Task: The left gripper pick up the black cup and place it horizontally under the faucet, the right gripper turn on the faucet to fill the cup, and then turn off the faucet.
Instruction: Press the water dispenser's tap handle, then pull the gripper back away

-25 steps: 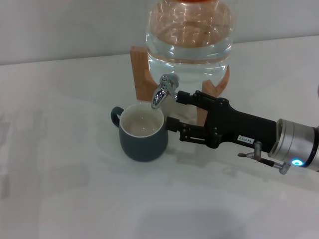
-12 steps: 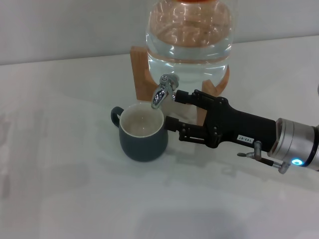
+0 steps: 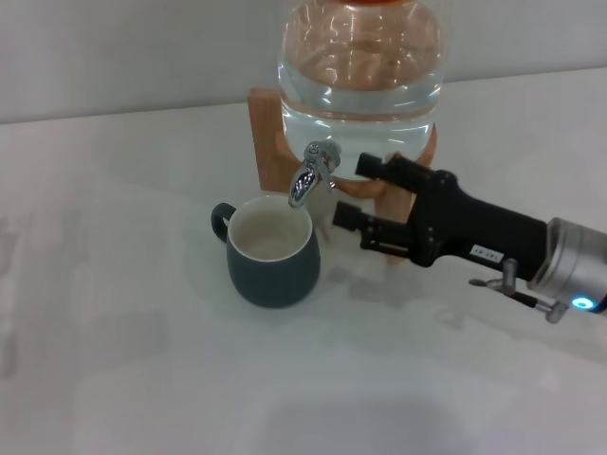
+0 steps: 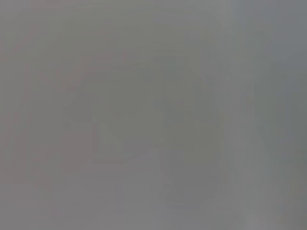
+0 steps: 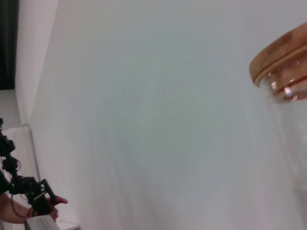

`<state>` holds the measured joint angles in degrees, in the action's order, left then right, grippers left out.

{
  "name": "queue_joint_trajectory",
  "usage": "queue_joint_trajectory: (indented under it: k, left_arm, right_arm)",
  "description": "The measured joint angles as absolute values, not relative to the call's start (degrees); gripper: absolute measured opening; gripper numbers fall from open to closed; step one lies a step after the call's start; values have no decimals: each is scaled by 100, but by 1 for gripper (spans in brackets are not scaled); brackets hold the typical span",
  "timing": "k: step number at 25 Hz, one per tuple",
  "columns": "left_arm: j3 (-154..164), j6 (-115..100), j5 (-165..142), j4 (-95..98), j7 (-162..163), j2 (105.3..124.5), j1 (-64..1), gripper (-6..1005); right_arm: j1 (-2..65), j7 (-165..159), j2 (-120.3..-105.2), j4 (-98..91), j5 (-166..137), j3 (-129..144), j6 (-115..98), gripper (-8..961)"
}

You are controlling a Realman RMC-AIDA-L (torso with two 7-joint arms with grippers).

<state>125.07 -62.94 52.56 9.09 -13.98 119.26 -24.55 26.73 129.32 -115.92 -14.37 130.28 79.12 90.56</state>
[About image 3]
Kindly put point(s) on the clear glass water dispenser jar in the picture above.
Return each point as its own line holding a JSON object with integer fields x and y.
{"x": 360, "y": 71}

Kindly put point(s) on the metal rod wrist bracket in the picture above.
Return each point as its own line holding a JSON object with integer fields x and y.
{"x": 507, "y": 284}

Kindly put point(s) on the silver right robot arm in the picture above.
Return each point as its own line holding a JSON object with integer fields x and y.
{"x": 574, "y": 265}

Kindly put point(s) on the chrome faucet tap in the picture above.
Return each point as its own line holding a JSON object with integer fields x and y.
{"x": 303, "y": 182}

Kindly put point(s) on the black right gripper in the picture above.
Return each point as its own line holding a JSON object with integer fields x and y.
{"x": 465, "y": 227}

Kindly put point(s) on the light wooden dispenser stand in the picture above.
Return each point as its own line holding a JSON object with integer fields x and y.
{"x": 268, "y": 137}

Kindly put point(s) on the dark grey ceramic mug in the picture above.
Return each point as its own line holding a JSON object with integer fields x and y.
{"x": 275, "y": 279}

